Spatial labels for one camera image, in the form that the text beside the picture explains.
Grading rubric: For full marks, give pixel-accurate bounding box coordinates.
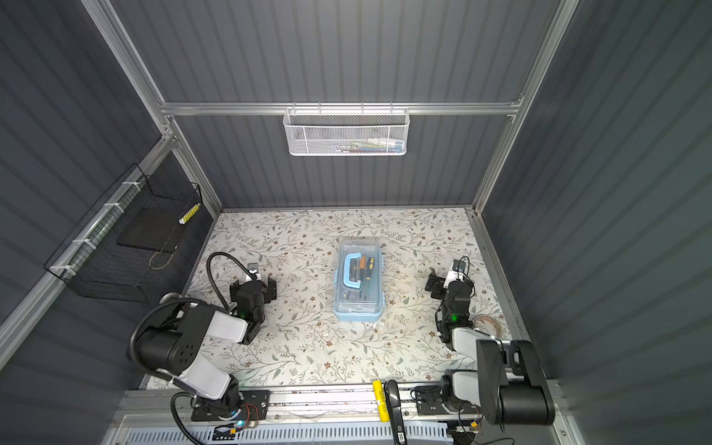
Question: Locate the yellow black screwdriver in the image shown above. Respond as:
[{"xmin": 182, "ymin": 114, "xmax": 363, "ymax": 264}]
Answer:
[{"xmin": 360, "ymin": 256, "xmax": 376, "ymax": 295}]

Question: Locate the light blue toolbox base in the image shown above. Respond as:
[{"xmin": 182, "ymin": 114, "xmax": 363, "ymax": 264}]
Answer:
[{"xmin": 333, "ymin": 273, "xmax": 385, "ymax": 323}]

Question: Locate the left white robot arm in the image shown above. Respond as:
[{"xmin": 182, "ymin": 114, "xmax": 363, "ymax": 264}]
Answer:
[{"xmin": 127, "ymin": 251, "xmax": 277, "ymax": 410}]

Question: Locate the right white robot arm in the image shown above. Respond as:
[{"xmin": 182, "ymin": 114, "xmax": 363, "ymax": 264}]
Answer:
[{"xmin": 411, "ymin": 261, "xmax": 556, "ymax": 426}]

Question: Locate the yellow tube in basket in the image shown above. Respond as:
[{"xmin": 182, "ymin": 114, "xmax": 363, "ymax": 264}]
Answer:
[{"xmin": 178, "ymin": 203, "xmax": 201, "ymax": 225}]

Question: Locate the black foam pad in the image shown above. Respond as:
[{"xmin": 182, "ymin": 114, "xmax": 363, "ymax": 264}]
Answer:
[{"xmin": 117, "ymin": 208, "xmax": 187, "ymax": 253}]

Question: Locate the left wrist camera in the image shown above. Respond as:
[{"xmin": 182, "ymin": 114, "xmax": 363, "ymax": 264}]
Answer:
[{"xmin": 246, "ymin": 263, "xmax": 261, "ymax": 281}]

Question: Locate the coiled wire ring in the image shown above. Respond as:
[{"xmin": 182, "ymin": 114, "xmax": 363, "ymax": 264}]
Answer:
[{"xmin": 472, "ymin": 314, "xmax": 505, "ymax": 339}]

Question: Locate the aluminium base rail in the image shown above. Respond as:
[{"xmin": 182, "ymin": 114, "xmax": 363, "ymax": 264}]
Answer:
[{"xmin": 110, "ymin": 381, "xmax": 557, "ymax": 424}]

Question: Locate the black handle tool on rail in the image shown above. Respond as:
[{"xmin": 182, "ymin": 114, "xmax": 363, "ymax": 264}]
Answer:
[{"xmin": 384, "ymin": 379, "xmax": 407, "ymax": 445}]

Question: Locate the black wire basket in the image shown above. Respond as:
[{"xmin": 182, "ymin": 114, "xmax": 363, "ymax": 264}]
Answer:
[{"xmin": 44, "ymin": 165, "xmax": 204, "ymax": 304}]

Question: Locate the yellow marker on rail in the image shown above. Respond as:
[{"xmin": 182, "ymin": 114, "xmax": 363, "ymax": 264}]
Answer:
[{"xmin": 372, "ymin": 380, "xmax": 389, "ymax": 423}]

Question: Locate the white wire mesh basket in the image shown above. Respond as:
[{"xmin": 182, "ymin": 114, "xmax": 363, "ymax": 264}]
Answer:
[{"xmin": 283, "ymin": 111, "xmax": 411, "ymax": 157}]

